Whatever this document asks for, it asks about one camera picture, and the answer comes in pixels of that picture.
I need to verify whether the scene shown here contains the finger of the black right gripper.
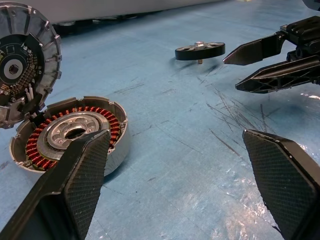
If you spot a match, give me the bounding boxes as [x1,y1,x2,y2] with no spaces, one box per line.
[222,32,286,67]
[234,55,320,95]

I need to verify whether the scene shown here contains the silver motor cover circuit board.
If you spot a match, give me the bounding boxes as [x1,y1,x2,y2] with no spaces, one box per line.
[0,0,63,130]

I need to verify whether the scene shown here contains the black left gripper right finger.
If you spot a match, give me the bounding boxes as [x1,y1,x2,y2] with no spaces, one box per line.
[242,128,320,240]

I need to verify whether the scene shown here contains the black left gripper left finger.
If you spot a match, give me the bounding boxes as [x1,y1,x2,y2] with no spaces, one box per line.
[0,129,112,240]

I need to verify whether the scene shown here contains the black rotor disc with shaft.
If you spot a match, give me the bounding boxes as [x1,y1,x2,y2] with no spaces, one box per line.
[174,40,227,65]

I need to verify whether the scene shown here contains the silver motor housing copper coils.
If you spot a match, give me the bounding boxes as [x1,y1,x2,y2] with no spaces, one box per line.
[9,95,132,177]

